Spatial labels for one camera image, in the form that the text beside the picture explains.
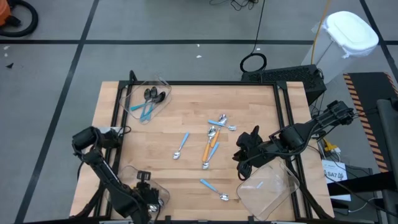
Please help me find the black computer case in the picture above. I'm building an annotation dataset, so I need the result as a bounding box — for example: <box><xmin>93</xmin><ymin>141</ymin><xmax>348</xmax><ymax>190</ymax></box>
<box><xmin>241</xmin><ymin>64</ymin><xmax>327</xmax><ymax>102</ymax></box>

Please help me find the black cable bundle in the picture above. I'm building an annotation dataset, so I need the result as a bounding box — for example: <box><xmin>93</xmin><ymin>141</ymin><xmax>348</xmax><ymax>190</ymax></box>
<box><xmin>208</xmin><ymin>0</ymin><xmax>261</xmax><ymax>12</ymax></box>

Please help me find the orange vacuum cleaner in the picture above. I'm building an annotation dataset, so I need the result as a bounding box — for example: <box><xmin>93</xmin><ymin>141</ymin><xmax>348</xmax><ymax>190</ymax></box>
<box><xmin>0</xmin><ymin>0</ymin><xmax>12</xmax><ymax>27</ymax></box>

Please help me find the yellow-handled spoon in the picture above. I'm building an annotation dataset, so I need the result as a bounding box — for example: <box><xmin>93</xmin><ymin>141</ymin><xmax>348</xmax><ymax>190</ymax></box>
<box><xmin>172</xmin><ymin>132</ymin><xmax>190</xmax><ymax>161</ymax></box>

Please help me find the black vacuum hose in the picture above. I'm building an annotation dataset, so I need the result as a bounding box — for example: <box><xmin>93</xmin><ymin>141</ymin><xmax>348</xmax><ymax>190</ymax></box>
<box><xmin>0</xmin><ymin>0</ymin><xmax>39</xmax><ymax>38</ymax></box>

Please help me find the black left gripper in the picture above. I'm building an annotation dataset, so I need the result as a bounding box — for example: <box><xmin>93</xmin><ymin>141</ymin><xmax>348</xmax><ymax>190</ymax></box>
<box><xmin>133</xmin><ymin>170</ymin><xmax>162</xmax><ymax>218</ymax></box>

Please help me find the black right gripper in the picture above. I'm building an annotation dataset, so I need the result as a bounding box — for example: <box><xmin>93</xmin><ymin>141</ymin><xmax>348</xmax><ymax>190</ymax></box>
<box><xmin>233</xmin><ymin>125</ymin><xmax>274</xmax><ymax>181</ymax></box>

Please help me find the clear plastic tray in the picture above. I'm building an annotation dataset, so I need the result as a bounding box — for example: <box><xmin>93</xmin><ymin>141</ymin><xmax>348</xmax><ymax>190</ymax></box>
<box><xmin>119</xmin><ymin>76</ymin><xmax>174</xmax><ymax>125</ymax></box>
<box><xmin>104</xmin><ymin>164</ymin><xmax>171</xmax><ymax>223</ymax></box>
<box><xmin>236</xmin><ymin>157</ymin><xmax>301</xmax><ymax>221</ymax></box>

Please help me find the teal-handled black spoon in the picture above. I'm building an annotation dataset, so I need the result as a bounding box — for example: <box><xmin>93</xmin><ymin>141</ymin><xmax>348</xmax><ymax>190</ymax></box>
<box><xmin>129</xmin><ymin>90</ymin><xmax>167</xmax><ymax>112</ymax></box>
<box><xmin>146</xmin><ymin>86</ymin><xmax>159</xmax><ymax>122</ymax></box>
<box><xmin>139</xmin><ymin>88</ymin><xmax>152</xmax><ymax>123</ymax></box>

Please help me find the black aluminium table frame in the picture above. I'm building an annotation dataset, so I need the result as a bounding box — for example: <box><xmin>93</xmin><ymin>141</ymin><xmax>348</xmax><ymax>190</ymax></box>
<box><xmin>70</xmin><ymin>70</ymin><xmax>335</xmax><ymax>224</ymax></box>

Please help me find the yellow cable connector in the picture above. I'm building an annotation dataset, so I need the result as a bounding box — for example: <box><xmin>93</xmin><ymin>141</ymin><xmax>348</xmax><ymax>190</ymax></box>
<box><xmin>323</xmin><ymin>139</ymin><xmax>342</xmax><ymax>156</ymax></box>

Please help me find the dark grey cart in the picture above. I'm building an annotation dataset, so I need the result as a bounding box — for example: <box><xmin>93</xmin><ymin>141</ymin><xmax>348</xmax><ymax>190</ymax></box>
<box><xmin>376</xmin><ymin>98</ymin><xmax>398</xmax><ymax>224</ymax></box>

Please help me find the clear bin with white lid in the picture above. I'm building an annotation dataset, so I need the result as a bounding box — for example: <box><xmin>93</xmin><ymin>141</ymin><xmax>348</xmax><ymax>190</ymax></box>
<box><xmin>300</xmin><ymin>11</ymin><xmax>379</xmax><ymax>85</ymax></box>

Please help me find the white paper label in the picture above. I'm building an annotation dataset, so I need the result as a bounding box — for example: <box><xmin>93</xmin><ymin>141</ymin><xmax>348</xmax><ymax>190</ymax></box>
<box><xmin>322</xmin><ymin>159</ymin><xmax>352</xmax><ymax>202</ymax></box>

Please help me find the black hazard-striped mat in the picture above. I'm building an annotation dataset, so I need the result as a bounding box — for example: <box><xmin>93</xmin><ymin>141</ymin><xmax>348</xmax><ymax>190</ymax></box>
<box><xmin>343</xmin><ymin>71</ymin><xmax>398</xmax><ymax>174</ymax></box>

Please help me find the yellow hanging cable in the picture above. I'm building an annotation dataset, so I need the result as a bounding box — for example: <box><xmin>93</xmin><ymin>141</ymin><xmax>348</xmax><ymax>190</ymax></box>
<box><xmin>310</xmin><ymin>0</ymin><xmax>331</xmax><ymax>63</ymax></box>

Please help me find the black metal beam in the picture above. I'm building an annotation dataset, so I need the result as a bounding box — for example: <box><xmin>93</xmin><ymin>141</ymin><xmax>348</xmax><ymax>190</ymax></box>
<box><xmin>326</xmin><ymin>177</ymin><xmax>398</xmax><ymax>197</ymax></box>

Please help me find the black coiled hanging cable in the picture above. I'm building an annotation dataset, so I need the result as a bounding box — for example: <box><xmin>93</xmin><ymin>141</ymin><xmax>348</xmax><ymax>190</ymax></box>
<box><xmin>239</xmin><ymin>0</ymin><xmax>267</xmax><ymax>74</ymax></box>

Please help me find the light blue-handled silver spoon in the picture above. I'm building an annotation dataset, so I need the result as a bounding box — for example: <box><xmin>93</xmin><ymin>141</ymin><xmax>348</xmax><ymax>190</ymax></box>
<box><xmin>201</xmin><ymin>142</ymin><xmax>220</xmax><ymax>170</ymax></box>
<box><xmin>199</xmin><ymin>178</ymin><xmax>230</xmax><ymax>202</ymax></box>
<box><xmin>207</xmin><ymin>119</ymin><xmax>238</xmax><ymax>131</ymax></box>

